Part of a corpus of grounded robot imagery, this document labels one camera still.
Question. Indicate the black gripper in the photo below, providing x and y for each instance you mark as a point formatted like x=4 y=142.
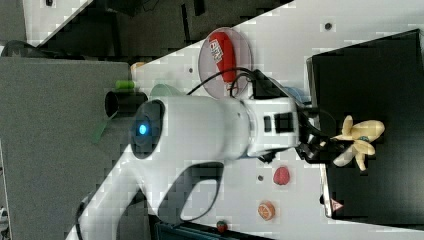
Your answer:
x=314 y=146

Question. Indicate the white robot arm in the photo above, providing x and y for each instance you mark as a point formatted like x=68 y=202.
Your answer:
x=177 y=142

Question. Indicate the black toaster oven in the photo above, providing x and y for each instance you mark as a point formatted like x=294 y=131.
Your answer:
x=376 y=80

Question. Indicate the blue bowl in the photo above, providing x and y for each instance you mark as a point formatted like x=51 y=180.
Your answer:
x=298 y=94

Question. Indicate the red toy strawberry fruit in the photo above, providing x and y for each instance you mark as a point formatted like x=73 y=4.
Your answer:
x=281 y=176

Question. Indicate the orange slice toy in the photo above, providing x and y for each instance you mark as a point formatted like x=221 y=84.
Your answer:
x=266 y=210

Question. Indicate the small red strawberry toy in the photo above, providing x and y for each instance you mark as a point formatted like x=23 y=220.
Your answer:
x=222 y=226

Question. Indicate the grey round plate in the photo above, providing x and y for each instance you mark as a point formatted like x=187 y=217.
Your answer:
x=216 y=87

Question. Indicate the red ketchup bottle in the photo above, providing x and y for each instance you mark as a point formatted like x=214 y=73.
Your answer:
x=222 y=51

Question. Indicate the teal bin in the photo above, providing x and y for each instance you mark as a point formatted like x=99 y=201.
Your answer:
x=189 y=231

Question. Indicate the green oval colander basket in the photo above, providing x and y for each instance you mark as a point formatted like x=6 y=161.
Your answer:
x=161 y=90

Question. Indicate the black cylinder cup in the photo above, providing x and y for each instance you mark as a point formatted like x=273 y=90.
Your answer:
x=123 y=103

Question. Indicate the green marker cylinder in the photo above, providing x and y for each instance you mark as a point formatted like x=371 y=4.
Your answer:
x=124 y=85

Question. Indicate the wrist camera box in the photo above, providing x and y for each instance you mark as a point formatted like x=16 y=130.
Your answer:
x=268 y=88

